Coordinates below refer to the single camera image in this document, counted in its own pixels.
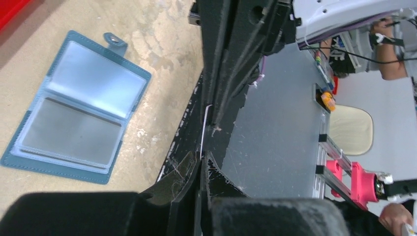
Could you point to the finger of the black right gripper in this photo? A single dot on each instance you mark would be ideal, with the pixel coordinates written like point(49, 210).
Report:
point(216, 22)
point(256, 30)

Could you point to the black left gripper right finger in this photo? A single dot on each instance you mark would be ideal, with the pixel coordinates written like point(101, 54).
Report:
point(227, 211)

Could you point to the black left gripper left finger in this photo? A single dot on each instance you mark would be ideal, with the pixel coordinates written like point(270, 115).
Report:
point(164, 209)

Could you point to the dark card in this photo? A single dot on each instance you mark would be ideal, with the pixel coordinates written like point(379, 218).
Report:
point(203, 130)
point(63, 132)

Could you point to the blue card holder wallet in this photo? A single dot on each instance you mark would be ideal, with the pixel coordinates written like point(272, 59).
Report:
point(95, 79)

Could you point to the red plastic bin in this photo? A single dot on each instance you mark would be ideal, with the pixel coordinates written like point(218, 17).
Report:
point(9, 9)

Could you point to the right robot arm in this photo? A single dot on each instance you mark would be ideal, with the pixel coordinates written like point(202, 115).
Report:
point(315, 20)

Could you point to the person forearm in background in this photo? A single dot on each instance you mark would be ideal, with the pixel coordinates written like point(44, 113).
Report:
point(386, 53)

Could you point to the person hand in background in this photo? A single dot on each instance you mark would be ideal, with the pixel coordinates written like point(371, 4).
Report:
point(394, 216)

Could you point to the beige chair seat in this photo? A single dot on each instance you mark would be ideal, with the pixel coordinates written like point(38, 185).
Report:
point(352, 130)

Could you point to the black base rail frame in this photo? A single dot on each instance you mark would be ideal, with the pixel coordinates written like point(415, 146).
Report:
point(188, 134)

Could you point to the pink clamp on rail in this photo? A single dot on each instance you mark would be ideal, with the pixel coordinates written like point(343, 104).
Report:
point(363, 184)

